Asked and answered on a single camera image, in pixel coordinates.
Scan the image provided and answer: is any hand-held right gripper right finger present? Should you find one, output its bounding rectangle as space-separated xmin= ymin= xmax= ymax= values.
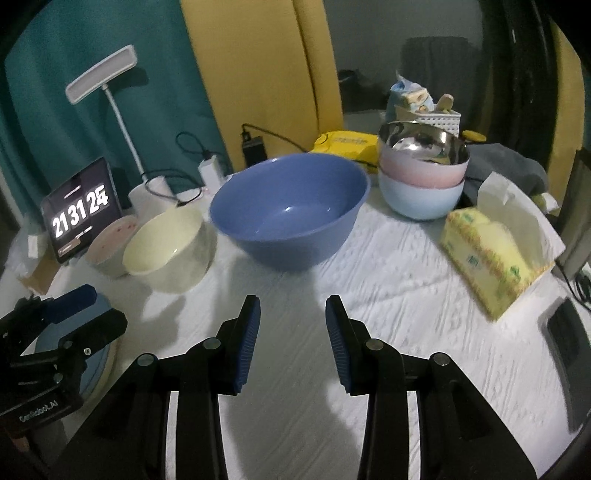
xmin=324 ymin=295 xmax=539 ymax=480

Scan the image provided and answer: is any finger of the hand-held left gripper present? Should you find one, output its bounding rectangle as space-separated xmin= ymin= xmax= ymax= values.
xmin=9 ymin=308 xmax=129 ymax=370
xmin=0 ymin=284 xmax=98 ymax=334

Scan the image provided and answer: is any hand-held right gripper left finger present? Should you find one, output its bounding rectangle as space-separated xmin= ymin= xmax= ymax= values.
xmin=46 ymin=294 xmax=262 ymax=480

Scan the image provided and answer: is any small light blue plate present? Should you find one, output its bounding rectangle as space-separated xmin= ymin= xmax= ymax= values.
xmin=34 ymin=295 xmax=112 ymax=398

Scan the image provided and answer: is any pink speckled ceramic bowl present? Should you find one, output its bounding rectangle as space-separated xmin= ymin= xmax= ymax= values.
xmin=84 ymin=215 xmax=139 ymax=279

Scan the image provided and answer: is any cream bowl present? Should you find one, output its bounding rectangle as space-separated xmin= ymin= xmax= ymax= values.
xmin=122 ymin=208 xmax=218 ymax=292

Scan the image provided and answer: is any large blue bowl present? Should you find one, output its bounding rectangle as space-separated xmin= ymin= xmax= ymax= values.
xmin=209 ymin=154 xmax=371 ymax=272

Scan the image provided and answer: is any cardboard box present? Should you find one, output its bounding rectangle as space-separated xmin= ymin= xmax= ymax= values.
xmin=18 ymin=249 xmax=63 ymax=295

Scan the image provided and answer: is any tablet showing clock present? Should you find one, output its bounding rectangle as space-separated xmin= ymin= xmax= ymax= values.
xmin=41 ymin=157 xmax=124 ymax=265

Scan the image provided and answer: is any pale blue plastic bowl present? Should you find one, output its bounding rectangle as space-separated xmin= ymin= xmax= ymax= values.
xmin=379 ymin=171 xmax=466 ymax=221

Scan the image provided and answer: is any yellow tissue box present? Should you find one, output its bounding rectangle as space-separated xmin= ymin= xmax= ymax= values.
xmin=438 ymin=172 xmax=566 ymax=321

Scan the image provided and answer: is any white charger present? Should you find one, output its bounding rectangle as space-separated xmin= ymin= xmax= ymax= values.
xmin=198 ymin=156 xmax=225 ymax=190

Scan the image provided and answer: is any pale pink plastic bowl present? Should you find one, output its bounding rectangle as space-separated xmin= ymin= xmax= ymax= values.
xmin=379 ymin=138 xmax=472 ymax=189

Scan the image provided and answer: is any black charger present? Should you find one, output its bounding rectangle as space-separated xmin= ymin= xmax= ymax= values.
xmin=241 ymin=134 xmax=267 ymax=164

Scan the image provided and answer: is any yellow packet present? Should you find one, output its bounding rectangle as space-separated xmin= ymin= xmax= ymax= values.
xmin=308 ymin=130 xmax=380 ymax=174

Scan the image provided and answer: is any steel bowl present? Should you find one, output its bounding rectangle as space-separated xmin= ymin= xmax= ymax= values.
xmin=379 ymin=121 xmax=471 ymax=166

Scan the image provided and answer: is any teal curtain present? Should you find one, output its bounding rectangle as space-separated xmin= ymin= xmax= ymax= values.
xmin=0 ymin=0 xmax=232 ymax=204

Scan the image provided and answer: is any white desk lamp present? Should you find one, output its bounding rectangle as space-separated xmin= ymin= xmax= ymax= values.
xmin=65 ymin=45 xmax=174 ymax=213

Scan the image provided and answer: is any black phone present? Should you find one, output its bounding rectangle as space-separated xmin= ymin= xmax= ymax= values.
xmin=546 ymin=300 xmax=589 ymax=432

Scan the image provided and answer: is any grey cloth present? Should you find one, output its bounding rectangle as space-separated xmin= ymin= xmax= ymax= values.
xmin=462 ymin=143 xmax=550 ymax=208

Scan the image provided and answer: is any white perforated basket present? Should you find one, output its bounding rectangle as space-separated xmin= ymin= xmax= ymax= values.
xmin=393 ymin=104 xmax=462 ymax=137

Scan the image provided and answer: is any dark glass window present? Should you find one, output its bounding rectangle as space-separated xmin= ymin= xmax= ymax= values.
xmin=323 ymin=0 xmax=555 ymax=130

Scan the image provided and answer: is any narrow yellow curtain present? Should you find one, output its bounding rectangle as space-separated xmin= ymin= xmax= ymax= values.
xmin=549 ymin=23 xmax=585 ymax=158

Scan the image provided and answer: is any black lamp cable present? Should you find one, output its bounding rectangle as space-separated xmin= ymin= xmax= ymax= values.
xmin=145 ymin=131 xmax=218 ymax=206

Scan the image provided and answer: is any black charger cable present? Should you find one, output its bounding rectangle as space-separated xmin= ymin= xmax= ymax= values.
xmin=240 ymin=122 xmax=319 ymax=153

